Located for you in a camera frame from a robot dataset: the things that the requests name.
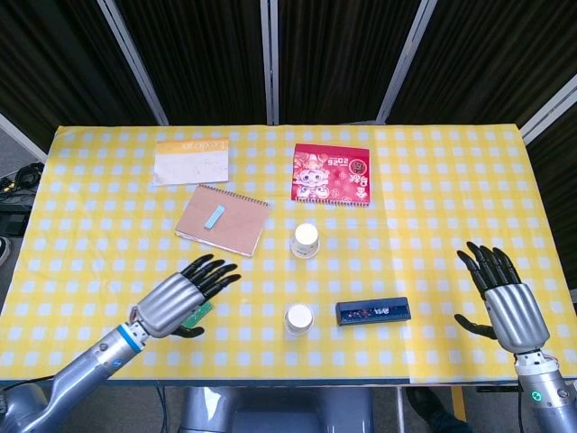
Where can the red spiral calendar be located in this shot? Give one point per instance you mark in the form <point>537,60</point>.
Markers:
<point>342,180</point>

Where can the grey robot torso base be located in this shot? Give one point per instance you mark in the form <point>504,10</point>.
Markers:
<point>270,410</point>

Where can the light blue clip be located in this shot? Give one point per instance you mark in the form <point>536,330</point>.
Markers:
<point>213,217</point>

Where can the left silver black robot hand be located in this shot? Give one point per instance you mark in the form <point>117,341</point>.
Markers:
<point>171,306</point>

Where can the paper cup plain white base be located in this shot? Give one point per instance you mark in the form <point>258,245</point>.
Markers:
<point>298,318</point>

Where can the dark partition panel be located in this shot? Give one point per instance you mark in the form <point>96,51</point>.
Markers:
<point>54,58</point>
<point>203,58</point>
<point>338,58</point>
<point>496,58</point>
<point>559,203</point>

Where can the small green card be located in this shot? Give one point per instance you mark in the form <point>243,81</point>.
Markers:
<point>200,314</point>

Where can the paper cup black-lined base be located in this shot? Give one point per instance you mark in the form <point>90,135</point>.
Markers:
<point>305,239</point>

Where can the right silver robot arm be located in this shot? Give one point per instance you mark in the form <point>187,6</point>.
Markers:
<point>545,397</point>

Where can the white notepad yellow header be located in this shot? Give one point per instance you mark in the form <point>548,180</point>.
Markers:
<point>189,169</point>

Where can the brown spiral notebook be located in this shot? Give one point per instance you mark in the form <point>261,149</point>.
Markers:
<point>239,225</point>

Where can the dark blue long box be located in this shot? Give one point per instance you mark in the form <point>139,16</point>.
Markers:
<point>374,311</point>

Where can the yellow white checkered tablecloth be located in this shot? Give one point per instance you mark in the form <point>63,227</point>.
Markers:
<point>405,216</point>

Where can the white partition frame post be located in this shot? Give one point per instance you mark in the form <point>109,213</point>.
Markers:
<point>550,115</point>
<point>135,67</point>
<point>269,67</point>
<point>22,137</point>
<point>401,67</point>

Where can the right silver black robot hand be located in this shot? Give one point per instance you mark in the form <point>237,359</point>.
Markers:
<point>516,315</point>

